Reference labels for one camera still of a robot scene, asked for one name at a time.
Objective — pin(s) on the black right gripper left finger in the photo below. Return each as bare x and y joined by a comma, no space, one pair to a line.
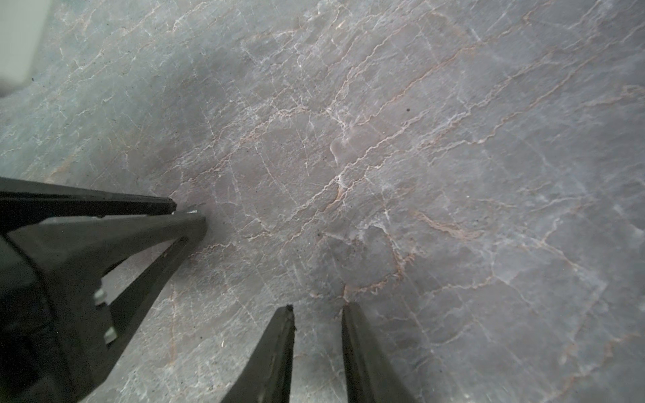
267,376

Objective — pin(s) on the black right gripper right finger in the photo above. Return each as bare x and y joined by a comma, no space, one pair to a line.
369,374

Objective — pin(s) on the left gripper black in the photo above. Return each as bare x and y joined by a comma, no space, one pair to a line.
61,333

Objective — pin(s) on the white plastic storage box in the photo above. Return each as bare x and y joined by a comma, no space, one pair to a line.
23,25

